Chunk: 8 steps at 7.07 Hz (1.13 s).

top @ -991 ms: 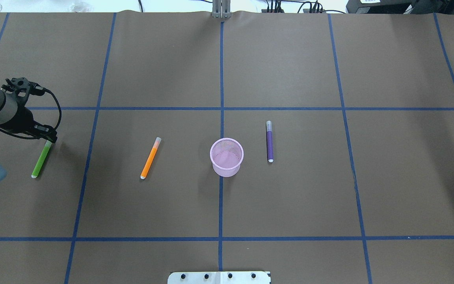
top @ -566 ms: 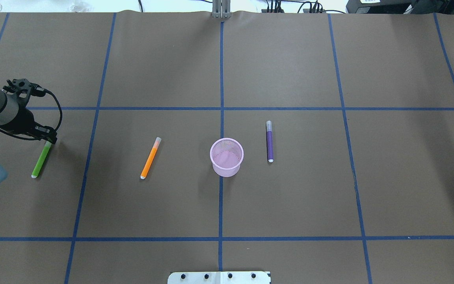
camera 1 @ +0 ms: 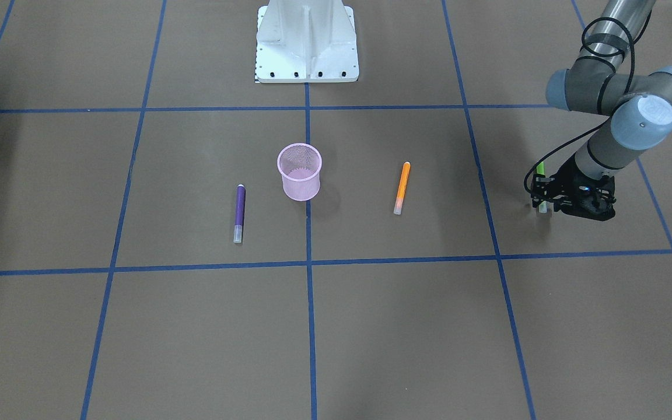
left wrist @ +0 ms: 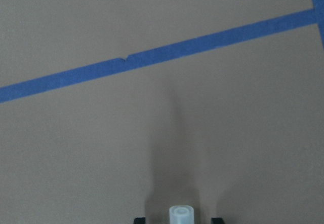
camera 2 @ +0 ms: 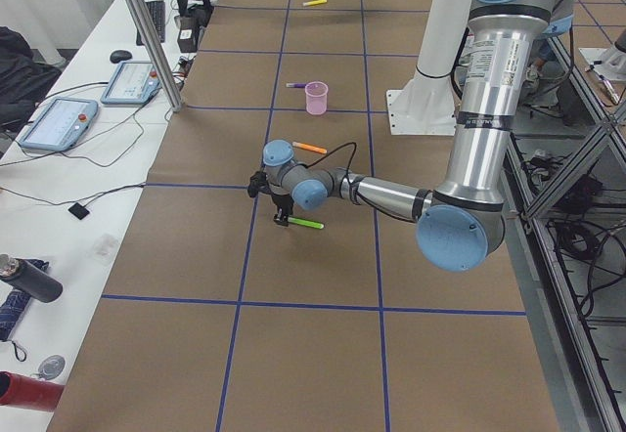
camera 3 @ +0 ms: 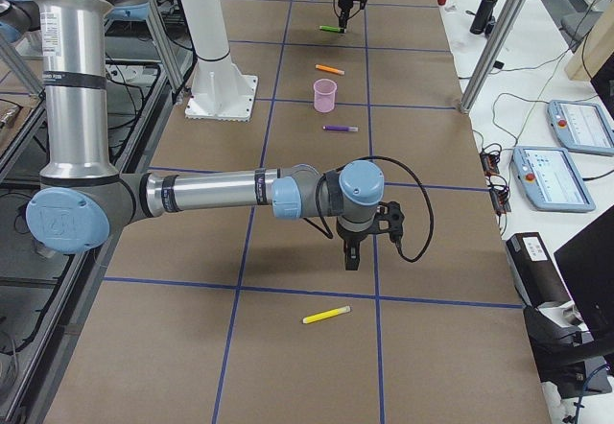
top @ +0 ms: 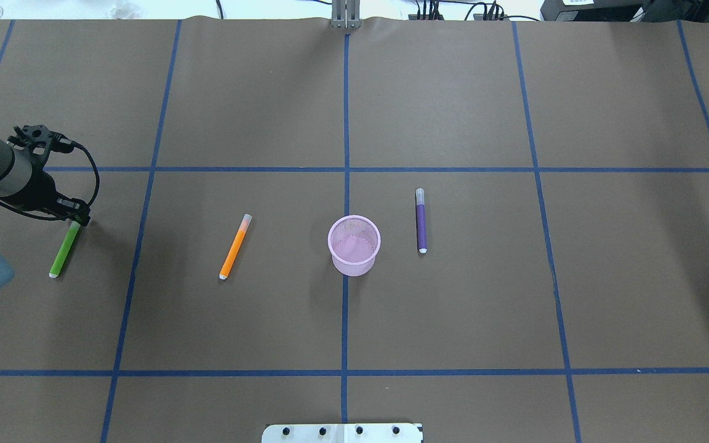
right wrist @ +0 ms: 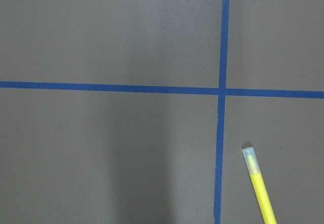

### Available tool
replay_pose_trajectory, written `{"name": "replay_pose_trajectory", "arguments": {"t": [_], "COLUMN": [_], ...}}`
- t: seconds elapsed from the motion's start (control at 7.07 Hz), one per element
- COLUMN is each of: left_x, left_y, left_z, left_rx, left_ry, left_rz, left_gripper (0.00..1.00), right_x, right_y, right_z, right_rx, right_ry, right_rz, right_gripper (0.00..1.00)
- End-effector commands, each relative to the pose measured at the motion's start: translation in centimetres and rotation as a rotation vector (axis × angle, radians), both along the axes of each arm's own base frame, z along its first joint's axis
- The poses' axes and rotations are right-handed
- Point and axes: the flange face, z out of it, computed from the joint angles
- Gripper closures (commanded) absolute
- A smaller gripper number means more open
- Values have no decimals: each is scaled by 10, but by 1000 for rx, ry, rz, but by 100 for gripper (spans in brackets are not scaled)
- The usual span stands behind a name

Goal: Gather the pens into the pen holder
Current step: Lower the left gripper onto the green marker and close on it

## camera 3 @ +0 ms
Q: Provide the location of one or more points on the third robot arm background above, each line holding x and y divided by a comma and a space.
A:
20, 26

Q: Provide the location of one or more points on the black monitor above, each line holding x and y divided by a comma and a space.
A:
586, 266

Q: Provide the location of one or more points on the far teach pendant tablet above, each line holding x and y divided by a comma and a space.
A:
581, 127

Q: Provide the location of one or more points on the purple marker pen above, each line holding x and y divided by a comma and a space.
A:
340, 128

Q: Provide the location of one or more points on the black box with label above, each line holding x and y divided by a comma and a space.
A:
533, 270

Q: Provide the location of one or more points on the yellow marker pen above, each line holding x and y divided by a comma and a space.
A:
321, 316

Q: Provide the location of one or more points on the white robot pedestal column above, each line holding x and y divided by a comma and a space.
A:
219, 90

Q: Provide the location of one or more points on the black water bottle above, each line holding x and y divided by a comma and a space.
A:
484, 19

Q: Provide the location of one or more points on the small electronics board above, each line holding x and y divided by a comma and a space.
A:
498, 187

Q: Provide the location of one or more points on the pink mesh pen holder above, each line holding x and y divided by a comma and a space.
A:
324, 95

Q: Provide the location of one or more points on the near teach pendant tablet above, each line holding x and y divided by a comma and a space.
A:
551, 180

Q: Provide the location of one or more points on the aluminium frame post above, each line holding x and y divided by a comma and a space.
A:
491, 51

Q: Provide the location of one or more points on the teach pendant tablet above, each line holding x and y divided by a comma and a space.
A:
551, 180
581, 127

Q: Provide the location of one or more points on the green marker pen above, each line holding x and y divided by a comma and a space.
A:
332, 29

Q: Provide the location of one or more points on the orange marker pen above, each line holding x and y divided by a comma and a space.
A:
330, 69

